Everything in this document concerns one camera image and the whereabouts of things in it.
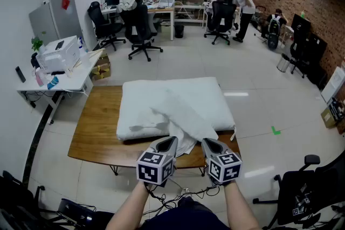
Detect yellow brown cardboard boxes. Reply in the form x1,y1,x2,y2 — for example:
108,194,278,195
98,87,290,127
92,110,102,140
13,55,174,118
90,54,112,81

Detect person's navy shirt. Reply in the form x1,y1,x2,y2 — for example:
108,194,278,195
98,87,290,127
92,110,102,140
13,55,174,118
140,196,224,230

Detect white printer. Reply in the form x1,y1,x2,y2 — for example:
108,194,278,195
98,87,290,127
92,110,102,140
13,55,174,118
36,35,81,74

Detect black rounded bag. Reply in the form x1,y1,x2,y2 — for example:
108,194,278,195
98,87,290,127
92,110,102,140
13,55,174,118
267,32,279,51

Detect silver trash can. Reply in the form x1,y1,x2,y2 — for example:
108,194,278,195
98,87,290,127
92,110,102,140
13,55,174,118
277,53,291,73

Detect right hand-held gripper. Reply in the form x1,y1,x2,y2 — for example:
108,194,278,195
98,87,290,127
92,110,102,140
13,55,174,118
201,137,244,186

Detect white panel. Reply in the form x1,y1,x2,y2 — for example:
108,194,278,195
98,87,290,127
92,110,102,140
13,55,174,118
320,66,345,104

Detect black waste bin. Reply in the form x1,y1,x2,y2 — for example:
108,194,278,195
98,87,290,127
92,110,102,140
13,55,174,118
174,24,185,39

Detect white pillowcase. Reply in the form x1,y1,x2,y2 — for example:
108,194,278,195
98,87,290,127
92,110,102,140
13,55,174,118
149,88,219,157

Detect person's right forearm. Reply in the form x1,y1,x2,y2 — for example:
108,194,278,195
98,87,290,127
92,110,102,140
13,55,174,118
223,179,261,230

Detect black remote control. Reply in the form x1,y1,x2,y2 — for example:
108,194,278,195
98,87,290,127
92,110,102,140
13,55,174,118
15,66,26,83

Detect black cabinet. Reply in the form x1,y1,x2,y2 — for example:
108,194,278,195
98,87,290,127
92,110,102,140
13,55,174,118
307,32,328,84

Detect brown cardboard box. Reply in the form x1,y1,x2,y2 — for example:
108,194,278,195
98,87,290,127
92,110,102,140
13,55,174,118
320,106,337,129

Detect black office chair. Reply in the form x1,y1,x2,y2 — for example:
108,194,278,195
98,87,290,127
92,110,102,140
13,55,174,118
87,1,127,52
204,1,238,46
252,153,345,230
0,169,46,230
289,31,311,79
119,2,164,62

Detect silver refrigerator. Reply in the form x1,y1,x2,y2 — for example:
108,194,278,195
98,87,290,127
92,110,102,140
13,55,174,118
29,0,84,48

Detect white garment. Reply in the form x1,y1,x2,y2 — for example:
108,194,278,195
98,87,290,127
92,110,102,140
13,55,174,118
116,0,143,13

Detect green potted plant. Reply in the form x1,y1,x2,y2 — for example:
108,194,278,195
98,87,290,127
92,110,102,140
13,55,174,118
31,31,47,55

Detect black printed box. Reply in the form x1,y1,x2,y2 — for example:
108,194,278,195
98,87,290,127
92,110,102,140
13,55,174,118
327,98,345,122

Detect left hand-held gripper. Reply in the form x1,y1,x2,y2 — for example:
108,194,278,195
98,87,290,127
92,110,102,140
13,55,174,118
136,136,180,188

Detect light wooden sticks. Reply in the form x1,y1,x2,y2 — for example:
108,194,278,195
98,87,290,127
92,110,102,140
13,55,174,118
72,48,106,68

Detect black equipment case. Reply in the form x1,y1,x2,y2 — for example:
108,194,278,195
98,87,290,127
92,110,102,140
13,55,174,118
56,198,114,230

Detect pink bottle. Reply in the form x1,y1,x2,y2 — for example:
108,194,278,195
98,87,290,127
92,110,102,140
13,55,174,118
34,67,45,87

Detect wood top white desk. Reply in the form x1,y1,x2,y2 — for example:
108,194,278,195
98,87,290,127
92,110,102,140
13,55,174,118
101,5,175,41

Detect white pillow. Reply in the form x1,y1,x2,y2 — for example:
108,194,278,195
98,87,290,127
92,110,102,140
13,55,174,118
116,76,238,142

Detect person's left forearm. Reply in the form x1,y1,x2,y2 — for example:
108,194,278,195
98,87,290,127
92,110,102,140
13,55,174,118
105,180,150,230

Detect clear spray bottle blue nozzle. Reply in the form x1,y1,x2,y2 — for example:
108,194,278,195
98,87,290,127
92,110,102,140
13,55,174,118
77,36,88,53

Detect blue face mask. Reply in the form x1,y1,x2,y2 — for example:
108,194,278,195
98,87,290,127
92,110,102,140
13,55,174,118
47,75,59,90

